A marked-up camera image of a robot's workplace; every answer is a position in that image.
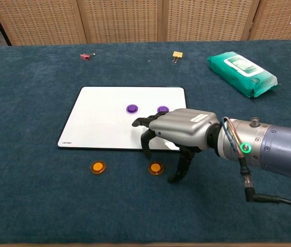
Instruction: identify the woven wooden folding screen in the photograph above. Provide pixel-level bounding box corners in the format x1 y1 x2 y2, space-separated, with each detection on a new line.
0 0 291 46

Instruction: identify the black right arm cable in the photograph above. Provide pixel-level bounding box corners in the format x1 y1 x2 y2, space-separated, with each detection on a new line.
239 154 291 212

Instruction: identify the dark blue table mat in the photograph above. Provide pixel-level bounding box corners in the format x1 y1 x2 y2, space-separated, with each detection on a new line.
0 39 291 245

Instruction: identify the yellow binder clip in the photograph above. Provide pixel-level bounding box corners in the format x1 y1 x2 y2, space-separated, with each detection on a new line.
171 51 184 64

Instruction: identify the green wet wipes pack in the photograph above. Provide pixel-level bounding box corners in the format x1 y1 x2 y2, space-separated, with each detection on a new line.
206 51 281 99

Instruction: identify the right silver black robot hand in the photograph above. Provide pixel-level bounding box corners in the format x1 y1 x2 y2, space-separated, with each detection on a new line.
131 108 223 184

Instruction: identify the white rectangular board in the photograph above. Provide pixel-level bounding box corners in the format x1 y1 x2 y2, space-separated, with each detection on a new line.
56 86 188 152

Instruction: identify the pink binder clip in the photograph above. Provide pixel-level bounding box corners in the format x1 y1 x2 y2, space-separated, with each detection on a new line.
79 52 96 61

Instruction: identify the orange round magnet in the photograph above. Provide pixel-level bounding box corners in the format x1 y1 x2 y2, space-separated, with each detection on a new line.
90 161 107 175
148 161 165 176

